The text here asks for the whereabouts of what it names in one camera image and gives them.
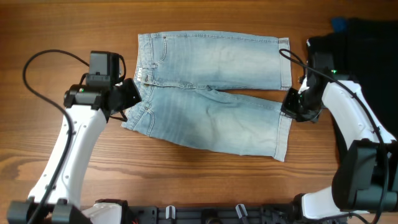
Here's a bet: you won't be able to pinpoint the light blue denim shorts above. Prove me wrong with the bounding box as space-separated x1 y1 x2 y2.
123 30 292 161

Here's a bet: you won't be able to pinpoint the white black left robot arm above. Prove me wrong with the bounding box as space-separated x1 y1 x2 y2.
7 51 141 223

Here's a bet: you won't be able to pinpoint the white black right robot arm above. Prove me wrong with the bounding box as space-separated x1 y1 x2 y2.
279 49 397 223

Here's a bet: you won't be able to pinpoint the black folded garment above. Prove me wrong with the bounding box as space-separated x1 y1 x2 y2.
307 18 397 136

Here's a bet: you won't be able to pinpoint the blue cloth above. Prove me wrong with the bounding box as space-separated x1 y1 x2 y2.
331 17 347 33

